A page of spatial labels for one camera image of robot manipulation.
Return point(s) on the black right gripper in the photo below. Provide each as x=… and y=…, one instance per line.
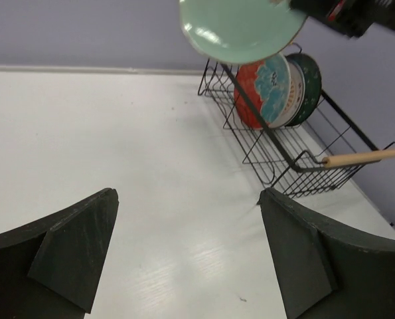
x=351, y=18

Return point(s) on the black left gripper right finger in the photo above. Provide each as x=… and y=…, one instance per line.
x=325, y=268

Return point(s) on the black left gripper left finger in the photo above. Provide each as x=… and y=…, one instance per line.
x=51, y=267

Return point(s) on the dark teal blossom plate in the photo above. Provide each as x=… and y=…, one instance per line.
x=313, y=86

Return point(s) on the white sunburst pattern plate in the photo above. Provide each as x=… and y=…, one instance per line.
x=296, y=95

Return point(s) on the red teal floral plate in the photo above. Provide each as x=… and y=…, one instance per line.
x=267, y=84

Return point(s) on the light green flower plate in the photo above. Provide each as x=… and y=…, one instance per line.
x=241, y=31

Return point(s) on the black wire dish rack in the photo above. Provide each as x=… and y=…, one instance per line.
x=317, y=156

